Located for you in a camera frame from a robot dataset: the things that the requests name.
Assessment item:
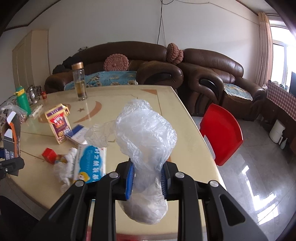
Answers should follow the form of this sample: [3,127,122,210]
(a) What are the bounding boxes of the black cigarette carton box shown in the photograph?
[1,111,21,160]

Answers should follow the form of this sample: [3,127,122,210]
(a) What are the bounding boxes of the small red box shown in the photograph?
[42,148,57,164]

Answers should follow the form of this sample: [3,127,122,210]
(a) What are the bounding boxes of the blue white medicine box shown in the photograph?
[73,145,107,183]

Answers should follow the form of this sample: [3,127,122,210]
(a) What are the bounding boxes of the clear plastic bag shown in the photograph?
[84,99,177,225]

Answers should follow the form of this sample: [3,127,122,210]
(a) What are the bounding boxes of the white tissue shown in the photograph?
[53,148,77,193]

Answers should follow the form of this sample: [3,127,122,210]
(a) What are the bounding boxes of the gold purple cigarette box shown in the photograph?
[45,103,72,144]

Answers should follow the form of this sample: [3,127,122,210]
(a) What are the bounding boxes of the blue white cigarette box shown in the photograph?
[65,125,89,145]

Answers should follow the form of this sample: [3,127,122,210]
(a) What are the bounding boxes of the yellow snack wrapper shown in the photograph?
[55,155,67,164]

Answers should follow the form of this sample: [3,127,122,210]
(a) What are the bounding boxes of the white remote control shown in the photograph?
[29,104,43,118]

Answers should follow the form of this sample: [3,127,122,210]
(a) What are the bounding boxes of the plastic bag of nuts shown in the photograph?
[0,95,28,126]

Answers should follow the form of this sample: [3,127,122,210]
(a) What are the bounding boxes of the green thermos bottle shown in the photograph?
[15,86,31,115]

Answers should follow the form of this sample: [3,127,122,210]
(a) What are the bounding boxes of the red plastic stool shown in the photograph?
[200,103,243,166]

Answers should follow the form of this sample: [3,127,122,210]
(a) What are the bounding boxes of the glass teapot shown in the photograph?
[26,85,40,105]

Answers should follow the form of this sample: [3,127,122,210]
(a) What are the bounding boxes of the small red cup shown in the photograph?
[42,91,47,99]

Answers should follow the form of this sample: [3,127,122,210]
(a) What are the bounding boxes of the blue floral sofa cover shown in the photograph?
[64,71,138,90]

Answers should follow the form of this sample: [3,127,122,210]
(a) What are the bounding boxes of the cream wooden cabinet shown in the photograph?
[12,30,50,89]

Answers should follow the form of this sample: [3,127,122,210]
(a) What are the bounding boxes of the black clothes on sofa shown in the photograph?
[52,57,80,74]

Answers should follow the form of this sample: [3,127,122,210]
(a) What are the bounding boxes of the blue armchair seat cover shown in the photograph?
[224,83,253,101]

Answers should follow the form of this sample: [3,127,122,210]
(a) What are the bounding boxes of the brown leather armchair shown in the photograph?
[177,48,266,121]

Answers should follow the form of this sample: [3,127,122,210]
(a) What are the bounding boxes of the glass tea bottle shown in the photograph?
[72,62,88,101]

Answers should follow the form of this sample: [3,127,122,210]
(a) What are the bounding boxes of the brown leather sofa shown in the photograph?
[44,41,184,93]

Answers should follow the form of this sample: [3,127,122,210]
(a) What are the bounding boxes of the white appliance on floor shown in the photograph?
[269,120,285,144]

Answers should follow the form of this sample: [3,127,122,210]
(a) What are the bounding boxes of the pink round cushion on armrest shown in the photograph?
[166,43,184,65]

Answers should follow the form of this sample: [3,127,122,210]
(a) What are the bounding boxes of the checkered tablecloth side table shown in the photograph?
[261,80,295,143]

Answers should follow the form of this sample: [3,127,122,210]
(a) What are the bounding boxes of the pink curtain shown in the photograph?
[256,12,273,87]

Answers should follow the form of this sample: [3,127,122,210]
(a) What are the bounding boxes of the hanging wall cable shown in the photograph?
[157,0,167,47]

